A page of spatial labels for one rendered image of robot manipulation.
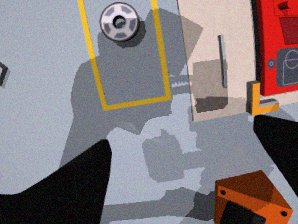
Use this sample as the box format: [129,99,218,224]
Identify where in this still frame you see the yellow tape outline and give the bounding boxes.
[77,0,172,111]

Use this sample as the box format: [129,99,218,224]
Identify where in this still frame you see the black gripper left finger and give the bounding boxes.
[0,139,112,224]

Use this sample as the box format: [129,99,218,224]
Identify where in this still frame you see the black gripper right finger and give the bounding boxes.
[253,115,298,197]

